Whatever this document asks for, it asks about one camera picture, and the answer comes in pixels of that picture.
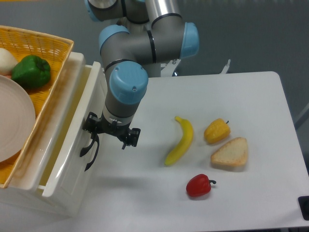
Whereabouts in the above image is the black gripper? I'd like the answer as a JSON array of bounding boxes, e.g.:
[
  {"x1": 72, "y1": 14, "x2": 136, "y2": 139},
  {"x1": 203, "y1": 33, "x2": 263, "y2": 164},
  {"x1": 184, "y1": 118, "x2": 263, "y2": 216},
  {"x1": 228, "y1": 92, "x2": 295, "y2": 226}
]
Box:
[{"x1": 82, "y1": 112, "x2": 141, "y2": 149}]

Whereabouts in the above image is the black top drawer handle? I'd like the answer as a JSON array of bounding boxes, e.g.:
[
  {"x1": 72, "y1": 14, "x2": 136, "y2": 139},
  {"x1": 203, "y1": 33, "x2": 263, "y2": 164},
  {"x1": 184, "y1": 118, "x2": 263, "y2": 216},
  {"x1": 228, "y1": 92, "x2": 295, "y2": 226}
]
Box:
[{"x1": 79, "y1": 133, "x2": 99, "y2": 157}]

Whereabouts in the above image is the black drawer handle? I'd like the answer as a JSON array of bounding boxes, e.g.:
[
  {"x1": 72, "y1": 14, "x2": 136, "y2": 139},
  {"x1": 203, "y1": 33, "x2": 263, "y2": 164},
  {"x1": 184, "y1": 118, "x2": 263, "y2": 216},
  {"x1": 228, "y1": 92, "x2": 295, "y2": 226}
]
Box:
[
  {"x1": 79, "y1": 133, "x2": 99, "y2": 157},
  {"x1": 84, "y1": 145, "x2": 99, "y2": 172}
]

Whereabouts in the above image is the white drawer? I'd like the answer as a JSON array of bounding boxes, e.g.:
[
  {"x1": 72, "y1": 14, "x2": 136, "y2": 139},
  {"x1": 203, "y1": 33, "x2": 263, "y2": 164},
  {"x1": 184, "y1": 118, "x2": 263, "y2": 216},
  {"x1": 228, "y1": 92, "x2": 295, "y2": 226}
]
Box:
[{"x1": 39, "y1": 62, "x2": 106, "y2": 216}]

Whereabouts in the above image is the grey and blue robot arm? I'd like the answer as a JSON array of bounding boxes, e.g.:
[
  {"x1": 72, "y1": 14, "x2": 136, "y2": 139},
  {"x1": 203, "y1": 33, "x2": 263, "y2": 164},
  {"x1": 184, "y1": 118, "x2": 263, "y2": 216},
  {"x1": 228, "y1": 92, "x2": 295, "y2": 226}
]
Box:
[{"x1": 83, "y1": 0, "x2": 199, "y2": 146}]

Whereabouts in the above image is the white drawer cabinet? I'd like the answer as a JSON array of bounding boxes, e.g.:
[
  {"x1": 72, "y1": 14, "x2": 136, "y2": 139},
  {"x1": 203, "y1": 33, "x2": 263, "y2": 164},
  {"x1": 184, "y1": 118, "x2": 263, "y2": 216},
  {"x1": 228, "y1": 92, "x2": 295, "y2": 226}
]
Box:
[{"x1": 0, "y1": 51, "x2": 107, "y2": 217}]

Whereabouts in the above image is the yellow banana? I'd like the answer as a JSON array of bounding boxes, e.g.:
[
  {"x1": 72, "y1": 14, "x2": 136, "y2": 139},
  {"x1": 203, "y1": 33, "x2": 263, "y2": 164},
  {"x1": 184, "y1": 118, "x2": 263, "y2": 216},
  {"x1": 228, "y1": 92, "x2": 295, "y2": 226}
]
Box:
[{"x1": 164, "y1": 116, "x2": 194, "y2": 166}]

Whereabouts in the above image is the pink plate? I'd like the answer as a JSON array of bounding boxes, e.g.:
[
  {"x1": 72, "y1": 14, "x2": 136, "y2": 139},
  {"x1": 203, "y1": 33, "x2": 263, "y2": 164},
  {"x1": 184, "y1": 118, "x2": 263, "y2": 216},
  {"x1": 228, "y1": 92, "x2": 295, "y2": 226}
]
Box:
[{"x1": 0, "y1": 76, "x2": 36, "y2": 161}]

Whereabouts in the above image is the green bell pepper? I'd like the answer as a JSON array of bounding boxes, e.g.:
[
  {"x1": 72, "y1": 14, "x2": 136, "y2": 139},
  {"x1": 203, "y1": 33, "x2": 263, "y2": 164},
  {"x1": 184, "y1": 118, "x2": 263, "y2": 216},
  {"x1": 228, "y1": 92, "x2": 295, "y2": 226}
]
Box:
[{"x1": 11, "y1": 55, "x2": 51, "y2": 89}]

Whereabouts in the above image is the red bell pepper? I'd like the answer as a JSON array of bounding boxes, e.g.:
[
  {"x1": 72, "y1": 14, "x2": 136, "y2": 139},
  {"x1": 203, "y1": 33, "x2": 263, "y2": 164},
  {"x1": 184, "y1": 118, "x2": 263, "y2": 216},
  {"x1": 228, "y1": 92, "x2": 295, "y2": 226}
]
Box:
[{"x1": 186, "y1": 174, "x2": 217, "y2": 197}]

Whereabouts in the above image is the yellow bell pepper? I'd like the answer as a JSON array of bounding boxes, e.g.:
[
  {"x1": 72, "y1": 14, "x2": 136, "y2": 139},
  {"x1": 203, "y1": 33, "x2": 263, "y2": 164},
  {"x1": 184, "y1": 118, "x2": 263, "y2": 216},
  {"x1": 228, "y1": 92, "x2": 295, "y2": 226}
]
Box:
[{"x1": 204, "y1": 118, "x2": 231, "y2": 144}]

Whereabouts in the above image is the slice of bread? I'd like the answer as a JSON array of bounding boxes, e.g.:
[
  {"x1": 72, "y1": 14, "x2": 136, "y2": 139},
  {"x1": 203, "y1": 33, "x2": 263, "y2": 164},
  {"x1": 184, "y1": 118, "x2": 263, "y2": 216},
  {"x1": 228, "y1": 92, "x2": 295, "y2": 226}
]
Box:
[{"x1": 211, "y1": 137, "x2": 248, "y2": 167}]

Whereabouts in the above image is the white onion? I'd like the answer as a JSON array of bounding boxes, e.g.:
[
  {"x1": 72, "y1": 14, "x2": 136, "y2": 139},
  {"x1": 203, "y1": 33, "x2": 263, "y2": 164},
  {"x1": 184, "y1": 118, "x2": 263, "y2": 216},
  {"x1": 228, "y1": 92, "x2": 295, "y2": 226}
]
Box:
[{"x1": 0, "y1": 48, "x2": 18, "y2": 75}]

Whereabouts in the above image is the yellow woven basket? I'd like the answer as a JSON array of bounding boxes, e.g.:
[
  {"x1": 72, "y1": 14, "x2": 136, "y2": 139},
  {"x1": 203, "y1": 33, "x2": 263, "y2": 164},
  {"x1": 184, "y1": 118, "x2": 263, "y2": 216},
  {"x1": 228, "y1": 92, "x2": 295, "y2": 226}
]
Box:
[{"x1": 0, "y1": 25, "x2": 74, "y2": 189}]

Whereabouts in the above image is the black object at table edge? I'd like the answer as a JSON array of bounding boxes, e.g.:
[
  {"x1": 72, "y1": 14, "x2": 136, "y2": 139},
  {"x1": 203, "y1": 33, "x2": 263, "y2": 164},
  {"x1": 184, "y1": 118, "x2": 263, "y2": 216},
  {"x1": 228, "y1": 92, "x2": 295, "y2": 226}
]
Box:
[{"x1": 298, "y1": 196, "x2": 309, "y2": 221}]

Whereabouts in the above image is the black lower drawer handle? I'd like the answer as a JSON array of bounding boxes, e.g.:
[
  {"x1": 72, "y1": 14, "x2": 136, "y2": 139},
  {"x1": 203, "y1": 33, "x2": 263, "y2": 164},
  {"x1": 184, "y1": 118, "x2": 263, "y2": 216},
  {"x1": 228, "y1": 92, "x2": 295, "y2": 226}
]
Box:
[{"x1": 84, "y1": 145, "x2": 99, "y2": 172}]

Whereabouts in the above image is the white metal mounting frame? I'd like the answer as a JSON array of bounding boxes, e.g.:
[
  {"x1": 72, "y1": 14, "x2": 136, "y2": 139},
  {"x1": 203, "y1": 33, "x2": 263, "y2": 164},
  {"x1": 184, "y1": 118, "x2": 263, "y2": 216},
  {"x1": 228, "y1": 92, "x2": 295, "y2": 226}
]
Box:
[{"x1": 160, "y1": 59, "x2": 231, "y2": 77}]

